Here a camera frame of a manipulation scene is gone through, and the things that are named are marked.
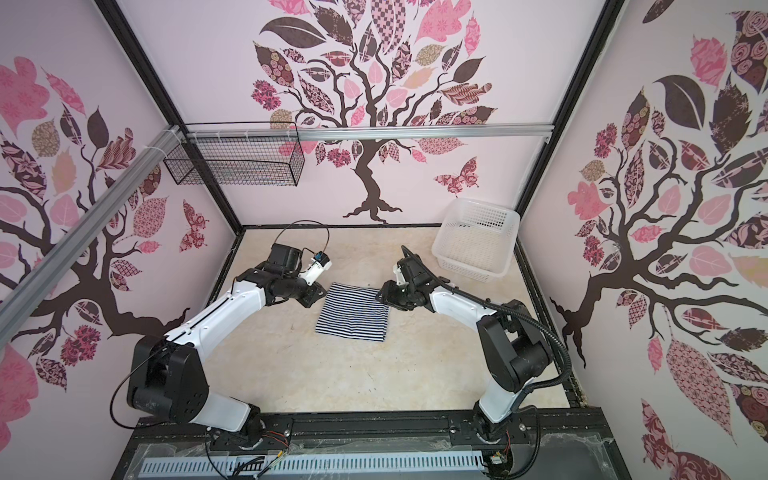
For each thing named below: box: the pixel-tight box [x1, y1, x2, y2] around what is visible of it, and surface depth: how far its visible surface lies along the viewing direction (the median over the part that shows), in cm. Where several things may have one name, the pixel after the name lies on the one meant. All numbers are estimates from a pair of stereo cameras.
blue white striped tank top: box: [316, 282, 390, 342], surface depth 94 cm
